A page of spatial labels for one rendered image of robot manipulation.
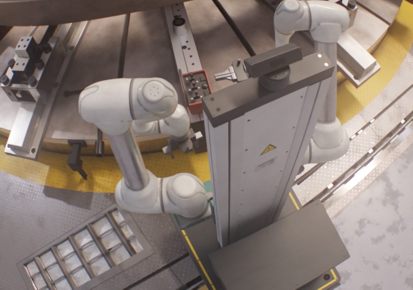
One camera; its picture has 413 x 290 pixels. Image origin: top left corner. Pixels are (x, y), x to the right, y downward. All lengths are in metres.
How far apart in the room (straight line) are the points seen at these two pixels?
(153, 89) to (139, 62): 1.71
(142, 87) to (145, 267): 1.64
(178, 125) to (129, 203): 0.39
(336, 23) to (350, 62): 1.23
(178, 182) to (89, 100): 0.59
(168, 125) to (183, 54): 0.73
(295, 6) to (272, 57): 0.71
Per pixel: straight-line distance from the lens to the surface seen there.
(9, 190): 3.21
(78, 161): 2.67
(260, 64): 0.88
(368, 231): 2.81
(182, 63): 2.38
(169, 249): 2.65
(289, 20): 1.60
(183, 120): 1.76
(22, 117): 2.83
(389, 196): 2.95
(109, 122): 1.29
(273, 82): 0.92
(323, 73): 1.02
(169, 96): 1.23
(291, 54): 0.91
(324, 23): 1.64
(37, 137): 2.81
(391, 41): 3.78
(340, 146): 1.86
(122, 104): 1.24
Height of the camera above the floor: 2.58
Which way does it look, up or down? 63 degrees down
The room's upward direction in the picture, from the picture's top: 4 degrees counter-clockwise
